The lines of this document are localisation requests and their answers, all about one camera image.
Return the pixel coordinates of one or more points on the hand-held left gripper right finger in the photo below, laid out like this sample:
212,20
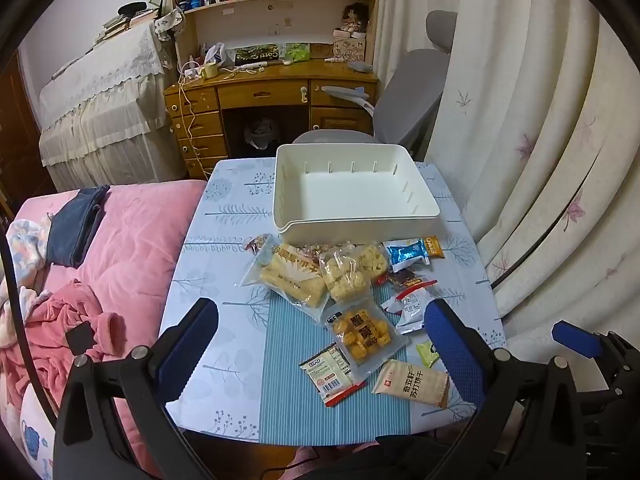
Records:
452,350

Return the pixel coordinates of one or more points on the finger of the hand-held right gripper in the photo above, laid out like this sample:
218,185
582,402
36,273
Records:
575,337

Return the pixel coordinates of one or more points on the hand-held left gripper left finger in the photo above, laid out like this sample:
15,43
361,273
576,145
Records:
187,347

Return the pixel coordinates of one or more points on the small green packet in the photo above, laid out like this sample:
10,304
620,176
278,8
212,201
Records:
427,353

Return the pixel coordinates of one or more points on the beige cracker packet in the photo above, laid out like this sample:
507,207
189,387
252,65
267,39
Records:
412,384

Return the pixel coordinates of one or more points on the white and silver snack packet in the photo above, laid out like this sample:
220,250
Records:
412,310

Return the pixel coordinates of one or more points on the brown and silver snack packet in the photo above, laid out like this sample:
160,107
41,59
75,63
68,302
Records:
407,281

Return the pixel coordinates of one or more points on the clear pack of yellow snacks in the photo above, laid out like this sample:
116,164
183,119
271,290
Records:
365,337

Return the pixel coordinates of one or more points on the orange snack packet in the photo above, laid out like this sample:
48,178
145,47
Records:
436,247

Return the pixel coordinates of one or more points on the blue and white snack packet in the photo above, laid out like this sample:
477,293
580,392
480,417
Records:
405,255

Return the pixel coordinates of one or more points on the clear bag of rice crackers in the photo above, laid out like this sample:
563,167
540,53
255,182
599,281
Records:
295,280

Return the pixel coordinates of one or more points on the white packet with red edge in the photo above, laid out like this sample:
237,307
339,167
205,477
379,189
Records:
327,372

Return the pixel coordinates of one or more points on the white plastic storage box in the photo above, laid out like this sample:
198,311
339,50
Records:
350,195

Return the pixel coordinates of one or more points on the pink quilt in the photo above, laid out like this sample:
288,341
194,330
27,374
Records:
140,240

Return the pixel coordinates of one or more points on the teal striped placemat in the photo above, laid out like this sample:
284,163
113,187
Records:
295,410

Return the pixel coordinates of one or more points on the pink fleece garment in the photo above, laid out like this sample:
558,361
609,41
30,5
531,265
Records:
55,340

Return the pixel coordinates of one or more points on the person's pink trouser leg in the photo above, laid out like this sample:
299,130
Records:
335,462

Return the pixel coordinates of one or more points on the dark blue folded jeans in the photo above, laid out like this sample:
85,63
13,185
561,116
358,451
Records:
75,225

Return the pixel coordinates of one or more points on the white printed bed sheet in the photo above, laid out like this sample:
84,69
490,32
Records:
27,440

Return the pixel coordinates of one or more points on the white floral blanket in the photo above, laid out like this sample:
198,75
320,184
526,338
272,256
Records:
25,250

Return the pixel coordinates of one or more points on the black trash bin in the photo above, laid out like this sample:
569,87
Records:
261,135

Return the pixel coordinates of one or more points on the cream floral curtain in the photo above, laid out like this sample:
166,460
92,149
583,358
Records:
540,110

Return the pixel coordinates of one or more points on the grey office chair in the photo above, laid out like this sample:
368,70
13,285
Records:
410,95

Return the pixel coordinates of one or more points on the wooden desk with drawers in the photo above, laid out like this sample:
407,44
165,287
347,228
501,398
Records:
250,92

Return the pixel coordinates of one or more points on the brown wooden wardrobe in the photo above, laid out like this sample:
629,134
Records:
15,135

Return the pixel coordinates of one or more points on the yellow-green mug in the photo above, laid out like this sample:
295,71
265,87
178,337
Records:
209,70

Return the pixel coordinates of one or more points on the white plastic bag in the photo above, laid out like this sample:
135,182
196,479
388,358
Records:
214,54

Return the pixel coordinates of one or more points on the dark printed bag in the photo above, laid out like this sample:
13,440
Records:
257,54

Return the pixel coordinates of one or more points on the green bag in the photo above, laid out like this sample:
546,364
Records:
297,52

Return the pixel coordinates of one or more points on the patterned cardboard box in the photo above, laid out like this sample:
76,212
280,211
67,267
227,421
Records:
350,47

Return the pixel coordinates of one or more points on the floral cloth bag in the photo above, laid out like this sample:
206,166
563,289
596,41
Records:
169,22

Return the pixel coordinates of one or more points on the stack of books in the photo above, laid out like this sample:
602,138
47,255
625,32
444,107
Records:
122,22

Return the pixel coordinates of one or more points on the doll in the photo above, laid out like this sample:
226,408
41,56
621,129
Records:
352,20

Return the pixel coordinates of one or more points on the wooden bookshelf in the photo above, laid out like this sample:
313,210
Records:
280,15

